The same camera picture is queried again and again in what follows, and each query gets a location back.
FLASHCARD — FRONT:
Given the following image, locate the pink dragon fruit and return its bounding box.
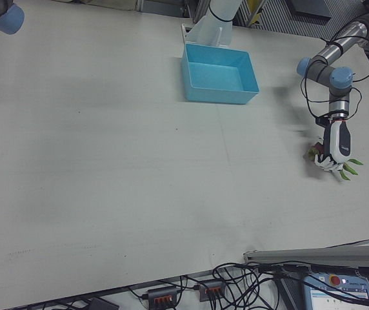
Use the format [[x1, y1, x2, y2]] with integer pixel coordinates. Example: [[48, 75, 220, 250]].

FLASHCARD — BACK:
[[306, 141, 364, 181]]

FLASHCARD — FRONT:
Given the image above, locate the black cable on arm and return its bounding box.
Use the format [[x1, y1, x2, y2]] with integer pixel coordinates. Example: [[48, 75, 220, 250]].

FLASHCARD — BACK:
[[300, 19, 369, 123]]

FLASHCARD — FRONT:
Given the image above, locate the light blue plastic bin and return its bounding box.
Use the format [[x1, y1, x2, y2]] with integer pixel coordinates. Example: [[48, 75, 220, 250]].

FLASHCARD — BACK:
[[181, 43, 261, 106]]

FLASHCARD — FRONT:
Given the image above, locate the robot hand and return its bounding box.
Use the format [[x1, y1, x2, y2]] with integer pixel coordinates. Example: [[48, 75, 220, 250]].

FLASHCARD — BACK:
[[313, 118, 353, 178]]

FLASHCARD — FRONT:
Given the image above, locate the grey USB hub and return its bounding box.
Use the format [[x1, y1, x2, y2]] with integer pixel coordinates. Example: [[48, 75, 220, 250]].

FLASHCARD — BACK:
[[147, 285, 178, 306], [199, 279, 226, 303]]

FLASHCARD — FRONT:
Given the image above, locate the black flat device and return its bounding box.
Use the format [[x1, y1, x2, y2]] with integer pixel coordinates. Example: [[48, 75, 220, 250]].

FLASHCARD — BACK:
[[87, 296, 120, 310]]

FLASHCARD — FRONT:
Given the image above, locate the teach pendant with red button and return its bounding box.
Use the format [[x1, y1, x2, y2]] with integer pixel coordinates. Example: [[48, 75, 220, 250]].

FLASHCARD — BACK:
[[300, 273, 369, 310]]

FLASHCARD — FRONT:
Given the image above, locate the black cable bundle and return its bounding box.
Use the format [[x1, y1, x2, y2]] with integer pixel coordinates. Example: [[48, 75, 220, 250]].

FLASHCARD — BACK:
[[129, 263, 301, 310]]

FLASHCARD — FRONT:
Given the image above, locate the white mounting pedestal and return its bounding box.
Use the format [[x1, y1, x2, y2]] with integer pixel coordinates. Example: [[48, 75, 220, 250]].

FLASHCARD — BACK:
[[181, 0, 243, 49]]

